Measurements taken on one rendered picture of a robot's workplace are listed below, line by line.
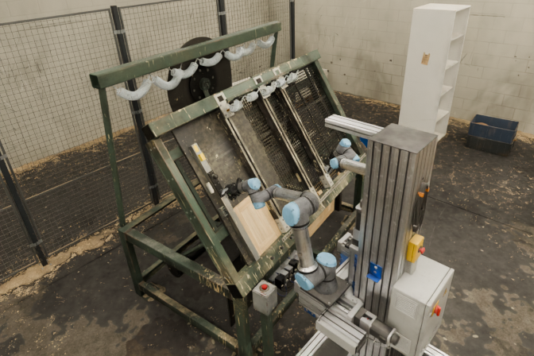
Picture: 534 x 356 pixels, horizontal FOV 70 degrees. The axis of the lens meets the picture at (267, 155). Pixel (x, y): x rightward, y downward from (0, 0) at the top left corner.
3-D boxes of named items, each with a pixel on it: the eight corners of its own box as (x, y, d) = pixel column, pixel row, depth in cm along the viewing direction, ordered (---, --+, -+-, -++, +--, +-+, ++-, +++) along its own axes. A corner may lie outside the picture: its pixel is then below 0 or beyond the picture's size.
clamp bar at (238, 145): (279, 234, 301) (301, 230, 285) (205, 101, 286) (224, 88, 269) (285, 227, 308) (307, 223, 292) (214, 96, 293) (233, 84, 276)
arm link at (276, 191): (326, 189, 211) (273, 179, 251) (311, 197, 205) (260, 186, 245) (330, 208, 214) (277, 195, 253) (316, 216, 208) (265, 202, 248)
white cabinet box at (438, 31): (431, 148, 604) (455, 10, 507) (396, 137, 639) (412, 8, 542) (445, 134, 642) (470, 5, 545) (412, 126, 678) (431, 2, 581)
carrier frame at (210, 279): (249, 369, 297) (241, 294, 258) (136, 293, 369) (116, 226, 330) (361, 219, 453) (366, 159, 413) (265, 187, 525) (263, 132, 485)
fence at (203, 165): (253, 261, 277) (256, 261, 274) (187, 147, 265) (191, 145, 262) (257, 257, 281) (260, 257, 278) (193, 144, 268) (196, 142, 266)
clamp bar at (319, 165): (323, 189, 355) (344, 183, 339) (264, 74, 340) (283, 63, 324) (328, 183, 362) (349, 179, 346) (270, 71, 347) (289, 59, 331)
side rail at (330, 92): (352, 157, 414) (361, 154, 406) (306, 65, 400) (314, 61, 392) (355, 154, 419) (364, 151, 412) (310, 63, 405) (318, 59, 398)
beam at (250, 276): (234, 299, 265) (243, 299, 257) (225, 284, 263) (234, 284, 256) (360, 164, 421) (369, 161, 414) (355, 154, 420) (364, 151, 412)
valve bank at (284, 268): (281, 306, 279) (280, 282, 268) (265, 297, 286) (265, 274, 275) (315, 264, 314) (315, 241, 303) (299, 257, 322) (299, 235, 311)
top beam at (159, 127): (148, 142, 245) (155, 137, 238) (140, 128, 244) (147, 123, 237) (314, 61, 401) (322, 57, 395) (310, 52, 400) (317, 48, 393)
